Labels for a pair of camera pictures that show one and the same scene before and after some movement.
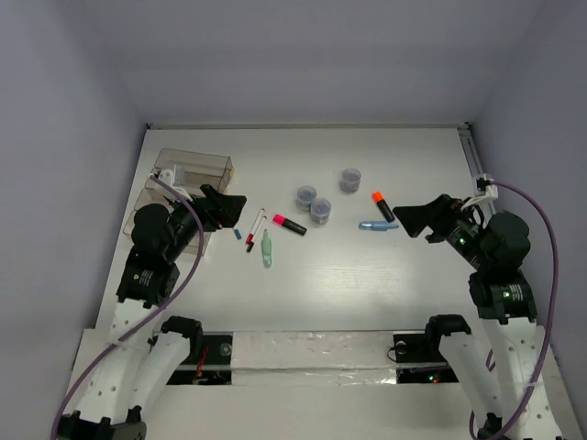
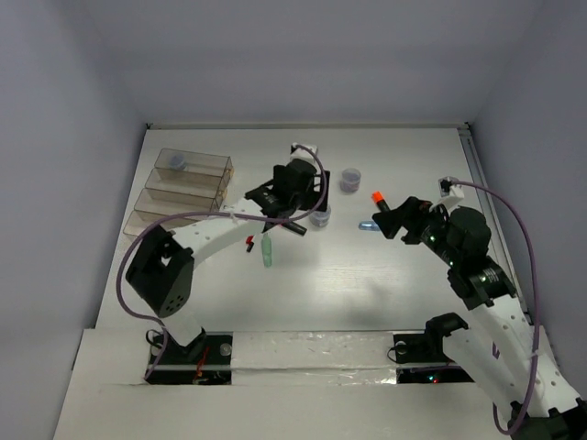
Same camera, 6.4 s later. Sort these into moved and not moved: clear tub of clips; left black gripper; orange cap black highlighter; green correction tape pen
Moved: clear tub of clips; left black gripper
Not moved: green correction tape pen; orange cap black highlighter
